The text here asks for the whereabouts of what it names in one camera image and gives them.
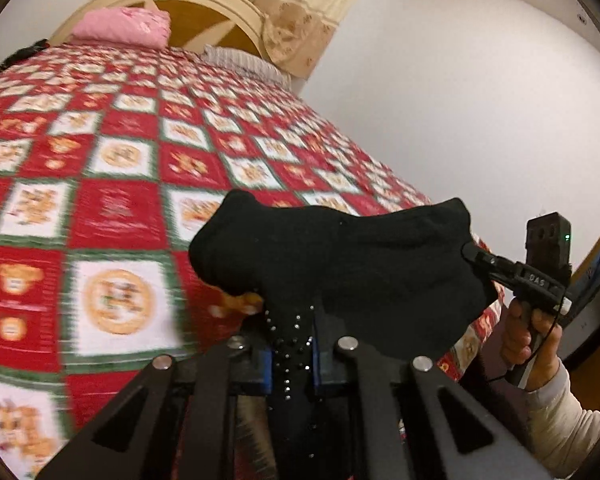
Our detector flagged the black pants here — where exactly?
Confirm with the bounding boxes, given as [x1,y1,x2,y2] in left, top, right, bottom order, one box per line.
[187,190,504,480]

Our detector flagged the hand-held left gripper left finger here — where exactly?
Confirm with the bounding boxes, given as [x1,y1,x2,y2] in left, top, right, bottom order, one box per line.
[35,335,276,480]

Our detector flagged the beige patterned curtain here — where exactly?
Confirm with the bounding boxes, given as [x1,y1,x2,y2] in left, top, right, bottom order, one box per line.
[155,0,387,79]

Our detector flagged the cream wooden headboard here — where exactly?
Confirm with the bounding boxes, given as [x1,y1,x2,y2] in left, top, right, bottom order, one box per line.
[47,0,270,61]

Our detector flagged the red checked printed blanket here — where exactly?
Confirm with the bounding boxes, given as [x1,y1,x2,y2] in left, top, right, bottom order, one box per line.
[0,42,506,476]

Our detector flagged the pink pillow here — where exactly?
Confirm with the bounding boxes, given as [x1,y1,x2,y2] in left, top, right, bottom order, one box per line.
[72,7,172,51]

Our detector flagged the person's right hand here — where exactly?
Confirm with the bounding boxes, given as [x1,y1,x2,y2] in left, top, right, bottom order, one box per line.
[500,302,564,392]

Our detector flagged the striped pillow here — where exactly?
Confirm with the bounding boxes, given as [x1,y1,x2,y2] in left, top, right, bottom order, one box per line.
[202,44,294,87]

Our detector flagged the wooden door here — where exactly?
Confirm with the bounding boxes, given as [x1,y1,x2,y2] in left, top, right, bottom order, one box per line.
[562,200,600,413]

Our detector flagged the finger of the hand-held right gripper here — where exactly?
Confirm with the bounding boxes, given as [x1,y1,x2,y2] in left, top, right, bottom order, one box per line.
[461,241,507,278]

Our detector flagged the small black item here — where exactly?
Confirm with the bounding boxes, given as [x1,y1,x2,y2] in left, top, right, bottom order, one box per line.
[0,39,49,74]

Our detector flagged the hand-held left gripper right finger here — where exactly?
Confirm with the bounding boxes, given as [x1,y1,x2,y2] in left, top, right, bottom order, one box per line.
[310,310,556,480]

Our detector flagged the person's right forearm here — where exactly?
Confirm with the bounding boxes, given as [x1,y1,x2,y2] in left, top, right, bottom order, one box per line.
[525,360,600,479]

